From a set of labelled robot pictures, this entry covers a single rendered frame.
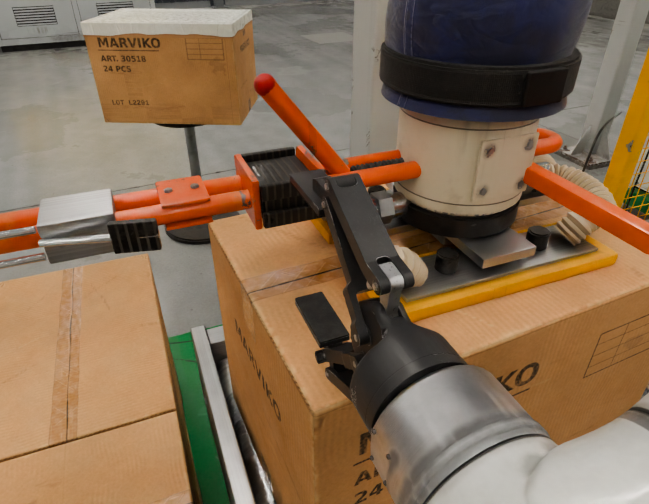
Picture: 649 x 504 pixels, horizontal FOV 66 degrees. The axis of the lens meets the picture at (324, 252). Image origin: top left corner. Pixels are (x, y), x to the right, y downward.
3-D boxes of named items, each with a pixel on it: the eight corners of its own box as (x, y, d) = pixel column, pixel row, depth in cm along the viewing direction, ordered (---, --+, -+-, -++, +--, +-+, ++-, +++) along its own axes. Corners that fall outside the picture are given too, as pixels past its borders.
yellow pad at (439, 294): (560, 230, 74) (569, 200, 72) (616, 265, 67) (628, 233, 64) (355, 281, 64) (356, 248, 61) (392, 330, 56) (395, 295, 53)
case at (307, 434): (473, 312, 120) (507, 156, 98) (618, 442, 90) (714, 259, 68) (232, 396, 98) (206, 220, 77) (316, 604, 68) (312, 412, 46)
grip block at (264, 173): (300, 185, 64) (299, 141, 61) (329, 219, 57) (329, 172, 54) (236, 196, 62) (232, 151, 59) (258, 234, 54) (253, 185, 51)
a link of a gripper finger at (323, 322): (350, 334, 46) (349, 340, 46) (321, 290, 51) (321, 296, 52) (319, 342, 45) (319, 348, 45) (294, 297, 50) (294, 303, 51)
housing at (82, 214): (120, 222, 56) (111, 186, 54) (124, 252, 51) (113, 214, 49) (52, 234, 54) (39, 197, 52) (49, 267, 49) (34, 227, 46)
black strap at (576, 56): (490, 54, 72) (495, 24, 70) (623, 96, 54) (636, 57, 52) (349, 68, 65) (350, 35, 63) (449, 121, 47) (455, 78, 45)
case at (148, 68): (258, 98, 246) (251, 9, 224) (241, 125, 212) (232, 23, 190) (139, 96, 249) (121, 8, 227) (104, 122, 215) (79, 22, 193)
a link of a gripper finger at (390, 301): (369, 353, 34) (399, 344, 29) (347, 282, 36) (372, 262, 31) (399, 344, 35) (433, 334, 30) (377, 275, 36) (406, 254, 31)
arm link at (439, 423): (403, 571, 27) (356, 477, 32) (535, 509, 30) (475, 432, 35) (420, 472, 22) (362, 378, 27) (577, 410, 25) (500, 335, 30)
